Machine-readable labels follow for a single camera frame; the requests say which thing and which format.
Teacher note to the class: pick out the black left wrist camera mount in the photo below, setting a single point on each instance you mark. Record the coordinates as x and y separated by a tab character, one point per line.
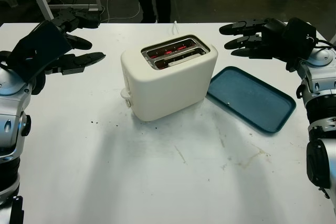
39	48

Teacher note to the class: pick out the blue rectangular plastic tray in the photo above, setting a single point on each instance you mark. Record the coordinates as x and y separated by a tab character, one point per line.
249	98

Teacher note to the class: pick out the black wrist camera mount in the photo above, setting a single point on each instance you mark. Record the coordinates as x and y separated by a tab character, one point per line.
299	37
39	48

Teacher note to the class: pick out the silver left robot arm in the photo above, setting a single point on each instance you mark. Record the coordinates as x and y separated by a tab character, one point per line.
10	108

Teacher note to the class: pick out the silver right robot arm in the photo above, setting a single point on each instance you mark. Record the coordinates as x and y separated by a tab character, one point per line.
323	98

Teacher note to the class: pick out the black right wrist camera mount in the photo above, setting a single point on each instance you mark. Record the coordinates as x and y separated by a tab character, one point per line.
299	37

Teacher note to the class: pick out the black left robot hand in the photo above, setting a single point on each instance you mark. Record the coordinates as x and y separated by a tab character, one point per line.
81	61

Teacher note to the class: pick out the cream white two-slot toaster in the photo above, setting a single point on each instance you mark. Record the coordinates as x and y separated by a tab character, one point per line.
168	90

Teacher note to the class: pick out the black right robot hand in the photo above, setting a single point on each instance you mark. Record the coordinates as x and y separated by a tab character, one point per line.
273	40

